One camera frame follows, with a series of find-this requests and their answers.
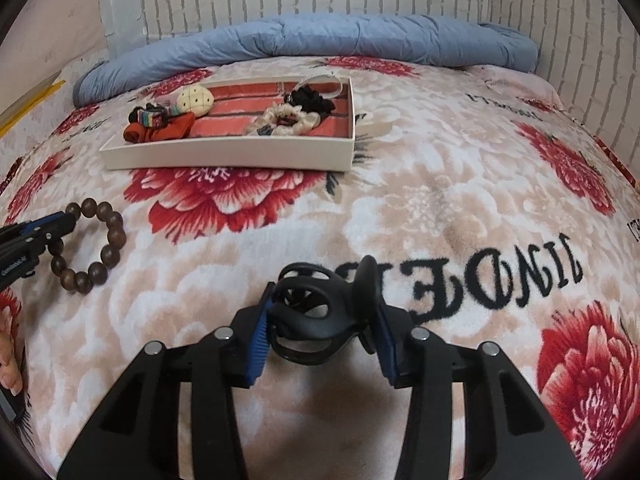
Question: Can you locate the white bangle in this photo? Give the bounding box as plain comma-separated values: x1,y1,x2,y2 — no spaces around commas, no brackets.
295,74,352,103

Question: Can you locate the rainbow striped ring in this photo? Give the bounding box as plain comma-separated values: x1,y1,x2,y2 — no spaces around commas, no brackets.
129,102,171,131

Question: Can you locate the pineapple shaped hair clip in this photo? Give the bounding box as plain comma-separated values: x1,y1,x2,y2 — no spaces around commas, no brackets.
167,86,215,118

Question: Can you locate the yellow strip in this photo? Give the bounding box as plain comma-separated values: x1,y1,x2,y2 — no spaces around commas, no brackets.
0,79,66,136

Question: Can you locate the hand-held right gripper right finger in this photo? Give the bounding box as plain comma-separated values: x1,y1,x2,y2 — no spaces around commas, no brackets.
370,300,586,480

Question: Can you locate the brick print shallow tray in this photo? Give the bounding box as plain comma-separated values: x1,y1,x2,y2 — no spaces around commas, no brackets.
98,76,357,173

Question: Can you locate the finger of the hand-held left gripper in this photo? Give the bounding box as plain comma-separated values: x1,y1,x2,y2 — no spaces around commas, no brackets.
0,230,66,261
0,211,80,242

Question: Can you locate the cream scrunchie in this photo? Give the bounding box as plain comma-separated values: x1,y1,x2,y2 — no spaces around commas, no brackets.
243,101,322,137

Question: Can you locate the blue rolled quilt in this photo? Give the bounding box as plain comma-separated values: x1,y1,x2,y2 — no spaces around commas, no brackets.
72,12,540,108

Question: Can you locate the clear plastic sheet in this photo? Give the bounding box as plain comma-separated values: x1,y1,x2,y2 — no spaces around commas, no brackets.
97,0,146,56

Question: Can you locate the person's left hand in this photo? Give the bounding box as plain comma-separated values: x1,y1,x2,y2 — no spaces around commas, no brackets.
0,302,25,396

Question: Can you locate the pink fluffy cloth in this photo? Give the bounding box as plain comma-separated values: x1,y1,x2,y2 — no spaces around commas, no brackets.
465,62,561,106

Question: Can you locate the red scrunchie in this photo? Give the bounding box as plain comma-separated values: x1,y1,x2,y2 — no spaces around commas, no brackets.
123,112,197,145

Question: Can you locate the black claw hair clip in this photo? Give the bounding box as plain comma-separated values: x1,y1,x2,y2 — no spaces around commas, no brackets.
267,255,385,367

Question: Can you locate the brown wooden bead bracelet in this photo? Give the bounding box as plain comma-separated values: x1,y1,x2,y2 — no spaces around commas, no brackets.
50,198,126,295

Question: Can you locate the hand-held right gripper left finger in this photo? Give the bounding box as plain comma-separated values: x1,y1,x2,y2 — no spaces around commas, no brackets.
57,281,277,480

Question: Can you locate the black scrunchie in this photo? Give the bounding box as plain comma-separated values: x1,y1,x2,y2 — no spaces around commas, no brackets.
283,85,337,113

